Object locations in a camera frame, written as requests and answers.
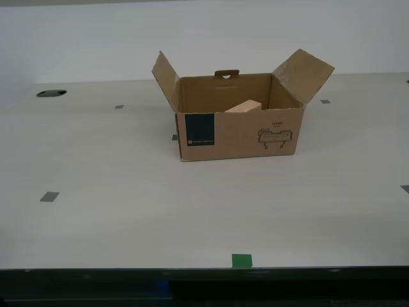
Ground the cardboard box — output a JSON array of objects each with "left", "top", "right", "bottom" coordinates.
[{"left": 151, "top": 48, "right": 336, "bottom": 162}]

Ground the large green tape square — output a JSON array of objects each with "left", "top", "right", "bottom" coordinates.
[{"left": 231, "top": 254, "right": 253, "bottom": 269}]

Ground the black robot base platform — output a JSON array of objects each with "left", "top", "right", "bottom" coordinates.
[{"left": 0, "top": 267, "right": 409, "bottom": 307}]

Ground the light wooden block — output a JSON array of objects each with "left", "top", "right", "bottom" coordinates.
[{"left": 224, "top": 100, "right": 262, "bottom": 114}]

